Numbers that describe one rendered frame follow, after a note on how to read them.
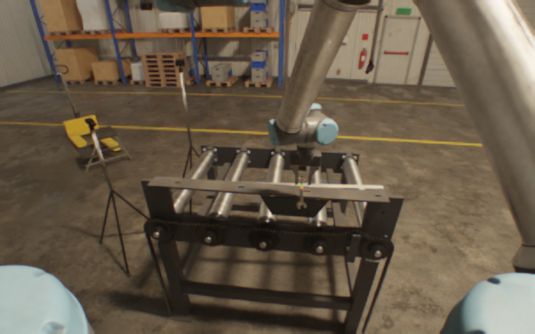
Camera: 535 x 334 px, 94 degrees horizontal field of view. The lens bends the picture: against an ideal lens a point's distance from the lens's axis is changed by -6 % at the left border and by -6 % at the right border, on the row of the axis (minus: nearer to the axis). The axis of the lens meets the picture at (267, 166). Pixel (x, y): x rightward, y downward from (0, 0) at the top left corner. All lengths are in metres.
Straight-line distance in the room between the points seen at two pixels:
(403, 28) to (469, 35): 10.14
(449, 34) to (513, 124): 0.16
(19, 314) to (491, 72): 0.57
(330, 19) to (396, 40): 10.01
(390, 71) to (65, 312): 10.59
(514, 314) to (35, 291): 0.42
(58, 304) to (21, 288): 0.04
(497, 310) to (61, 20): 11.68
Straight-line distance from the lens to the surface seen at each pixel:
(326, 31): 0.60
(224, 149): 2.34
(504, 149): 0.44
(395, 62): 10.66
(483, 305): 0.31
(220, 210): 1.61
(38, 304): 0.32
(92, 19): 10.92
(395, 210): 1.46
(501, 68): 0.46
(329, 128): 0.92
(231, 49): 10.45
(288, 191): 1.30
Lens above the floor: 1.89
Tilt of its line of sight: 29 degrees down
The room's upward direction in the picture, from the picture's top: straight up
